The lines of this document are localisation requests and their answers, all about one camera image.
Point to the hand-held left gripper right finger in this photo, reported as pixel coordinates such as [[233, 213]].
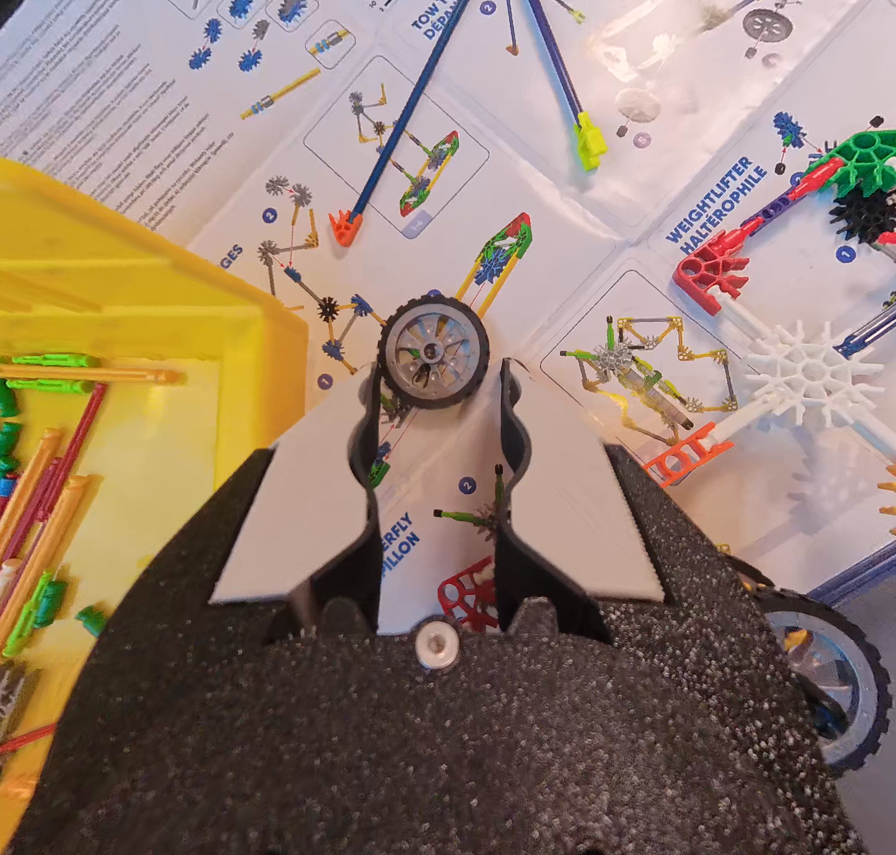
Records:
[[588, 519]]

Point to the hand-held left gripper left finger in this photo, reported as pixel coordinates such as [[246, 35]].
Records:
[[294, 519]]

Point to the colourful rod and connector model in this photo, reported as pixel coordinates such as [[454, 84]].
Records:
[[805, 372]]

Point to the pile of toy rods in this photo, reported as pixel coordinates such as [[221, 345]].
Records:
[[84, 374]]

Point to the white instruction sheet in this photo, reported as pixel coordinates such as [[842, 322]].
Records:
[[630, 239]]

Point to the yellow plastic bin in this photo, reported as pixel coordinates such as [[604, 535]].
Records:
[[140, 267]]

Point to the blue rods with orange connector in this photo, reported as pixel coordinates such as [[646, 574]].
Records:
[[343, 225]]

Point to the black snowflake connector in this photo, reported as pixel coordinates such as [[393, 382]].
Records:
[[871, 215]]

